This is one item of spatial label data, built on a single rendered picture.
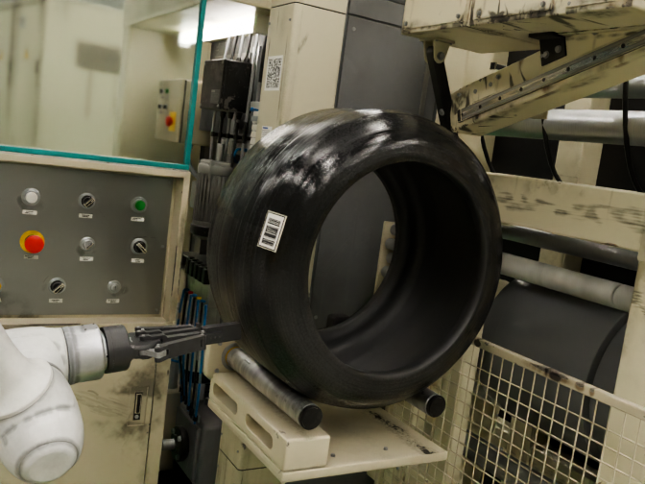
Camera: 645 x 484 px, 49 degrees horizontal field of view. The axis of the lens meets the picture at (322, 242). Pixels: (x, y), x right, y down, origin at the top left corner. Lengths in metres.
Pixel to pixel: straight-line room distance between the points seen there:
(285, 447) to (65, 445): 0.43
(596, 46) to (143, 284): 1.13
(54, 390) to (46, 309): 0.76
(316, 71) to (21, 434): 0.96
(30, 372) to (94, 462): 0.88
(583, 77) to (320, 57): 0.54
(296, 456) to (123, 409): 0.64
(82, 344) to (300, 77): 0.74
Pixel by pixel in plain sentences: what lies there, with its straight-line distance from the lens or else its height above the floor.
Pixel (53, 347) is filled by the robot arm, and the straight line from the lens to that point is 1.14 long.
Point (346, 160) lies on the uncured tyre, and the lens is 1.18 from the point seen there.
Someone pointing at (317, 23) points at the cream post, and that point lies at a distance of 1.59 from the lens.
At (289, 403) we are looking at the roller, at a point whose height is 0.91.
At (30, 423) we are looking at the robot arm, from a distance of 0.98.
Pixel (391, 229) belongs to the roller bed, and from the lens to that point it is 1.85.
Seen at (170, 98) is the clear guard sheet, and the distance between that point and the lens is 1.73.
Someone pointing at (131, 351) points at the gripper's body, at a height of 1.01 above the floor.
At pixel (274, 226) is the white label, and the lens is 1.14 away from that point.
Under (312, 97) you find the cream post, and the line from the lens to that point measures 1.57.
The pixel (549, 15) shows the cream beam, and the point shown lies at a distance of 1.35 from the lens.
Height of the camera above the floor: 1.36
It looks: 7 degrees down
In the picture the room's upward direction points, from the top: 8 degrees clockwise
